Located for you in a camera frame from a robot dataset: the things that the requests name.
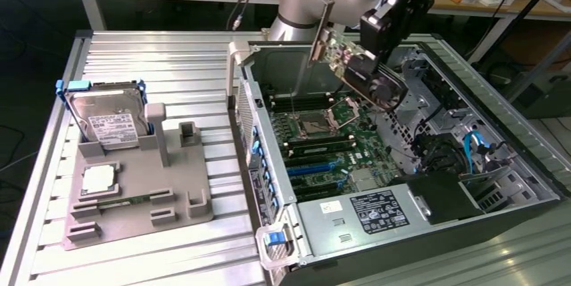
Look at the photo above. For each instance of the metal disk bay cage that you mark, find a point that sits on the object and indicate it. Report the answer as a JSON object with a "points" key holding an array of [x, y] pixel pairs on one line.
{"points": [[402, 132]]}

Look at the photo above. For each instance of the CPU socket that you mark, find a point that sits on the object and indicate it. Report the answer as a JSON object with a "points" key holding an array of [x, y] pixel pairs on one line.
{"points": [[314, 125]]}

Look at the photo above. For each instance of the black expansion slot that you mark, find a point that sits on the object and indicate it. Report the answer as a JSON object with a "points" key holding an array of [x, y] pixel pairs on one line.
{"points": [[317, 190]]}

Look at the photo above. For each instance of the thin locking lever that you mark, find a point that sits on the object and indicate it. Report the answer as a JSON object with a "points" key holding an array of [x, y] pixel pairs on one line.
{"points": [[293, 102]]}

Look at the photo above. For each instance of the grey parts rack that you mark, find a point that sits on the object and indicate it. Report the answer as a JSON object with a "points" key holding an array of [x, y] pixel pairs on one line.
{"points": [[138, 179]]}

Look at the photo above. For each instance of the black plastic shroud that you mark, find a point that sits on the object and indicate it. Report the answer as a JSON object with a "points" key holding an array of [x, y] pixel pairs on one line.
{"points": [[442, 199]]}

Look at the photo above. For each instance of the green RAM stick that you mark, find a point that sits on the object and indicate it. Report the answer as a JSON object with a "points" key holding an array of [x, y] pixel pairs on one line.
{"points": [[121, 202]]}

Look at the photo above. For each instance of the black RAM stick with label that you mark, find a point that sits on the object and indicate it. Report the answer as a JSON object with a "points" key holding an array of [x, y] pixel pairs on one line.
{"points": [[323, 149]]}

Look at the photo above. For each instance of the grey power supply unit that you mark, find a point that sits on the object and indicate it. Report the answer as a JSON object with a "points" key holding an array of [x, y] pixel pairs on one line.
{"points": [[326, 229]]}

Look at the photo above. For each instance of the green motherboard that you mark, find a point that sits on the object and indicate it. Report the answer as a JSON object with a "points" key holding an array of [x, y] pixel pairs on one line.
{"points": [[370, 162]]}

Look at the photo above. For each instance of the open black PC case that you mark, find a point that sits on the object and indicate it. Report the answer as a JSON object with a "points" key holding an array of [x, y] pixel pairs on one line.
{"points": [[492, 242]]}

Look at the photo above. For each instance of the black box on floor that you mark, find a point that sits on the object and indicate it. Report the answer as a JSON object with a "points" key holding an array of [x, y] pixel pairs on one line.
{"points": [[545, 95]]}

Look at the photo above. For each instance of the hard disk in blue carrier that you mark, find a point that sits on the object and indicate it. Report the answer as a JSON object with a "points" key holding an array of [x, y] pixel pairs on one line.
{"points": [[111, 122]]}

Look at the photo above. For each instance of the metal socket cover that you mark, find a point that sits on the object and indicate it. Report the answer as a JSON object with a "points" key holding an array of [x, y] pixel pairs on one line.
{"points": [[346, 114]]}

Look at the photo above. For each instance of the graphics card with black fan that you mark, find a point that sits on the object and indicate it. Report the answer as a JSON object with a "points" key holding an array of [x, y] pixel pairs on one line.
{"points": [[383, 89]]}

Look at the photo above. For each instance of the silver chipset heatsink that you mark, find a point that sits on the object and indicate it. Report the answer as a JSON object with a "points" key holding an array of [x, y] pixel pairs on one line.
{"points": [[367, 179]]}

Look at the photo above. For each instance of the silver CPU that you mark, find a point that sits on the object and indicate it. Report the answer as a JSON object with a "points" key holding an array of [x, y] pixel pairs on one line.
{"points": [[99, 179]]}

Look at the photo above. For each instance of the blue case latch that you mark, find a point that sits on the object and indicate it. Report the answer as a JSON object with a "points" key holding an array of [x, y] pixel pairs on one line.
{"points": [[273, 239]]}

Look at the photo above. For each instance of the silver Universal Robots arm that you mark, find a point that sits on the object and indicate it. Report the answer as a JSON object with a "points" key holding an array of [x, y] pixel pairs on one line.
{"points": [[303, 8]]}

